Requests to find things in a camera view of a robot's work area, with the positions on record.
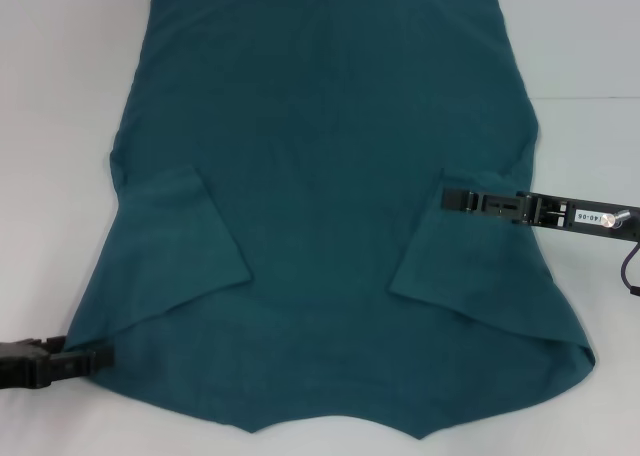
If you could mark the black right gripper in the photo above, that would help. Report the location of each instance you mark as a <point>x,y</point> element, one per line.
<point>555,216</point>

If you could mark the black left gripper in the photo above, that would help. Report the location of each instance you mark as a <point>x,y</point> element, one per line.
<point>25,366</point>

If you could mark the blue t-shirt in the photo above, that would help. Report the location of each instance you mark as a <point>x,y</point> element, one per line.
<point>325,126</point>

